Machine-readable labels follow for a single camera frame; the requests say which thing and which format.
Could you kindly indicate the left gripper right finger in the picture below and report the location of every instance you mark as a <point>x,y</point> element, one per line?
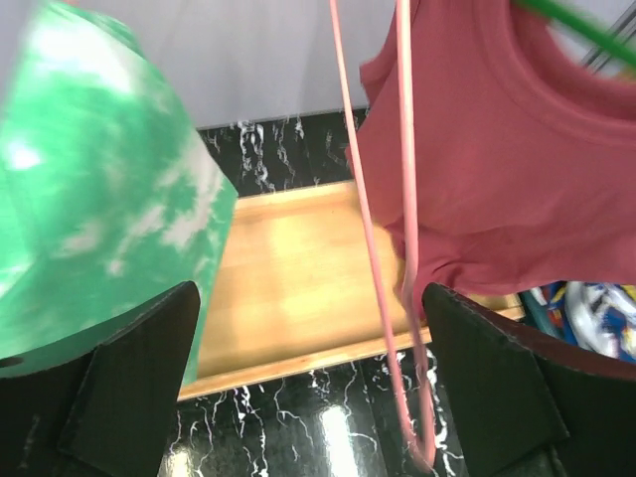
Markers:
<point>525,403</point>

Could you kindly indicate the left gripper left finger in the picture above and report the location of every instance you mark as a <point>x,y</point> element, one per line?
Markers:
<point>100,402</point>

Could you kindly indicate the blue red white trousers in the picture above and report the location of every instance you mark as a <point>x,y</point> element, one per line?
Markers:
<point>598,317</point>

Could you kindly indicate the green tie-dye trousers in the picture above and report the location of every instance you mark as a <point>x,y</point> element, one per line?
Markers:
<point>109,195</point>

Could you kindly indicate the green plastic hanger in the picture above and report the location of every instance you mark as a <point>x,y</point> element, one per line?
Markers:
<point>609,45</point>

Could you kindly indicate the wooden clothes rack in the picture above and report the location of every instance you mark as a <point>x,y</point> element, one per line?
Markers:
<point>294,292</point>

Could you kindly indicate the maroon tank top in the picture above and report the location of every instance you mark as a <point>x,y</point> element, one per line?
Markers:
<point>524,161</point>

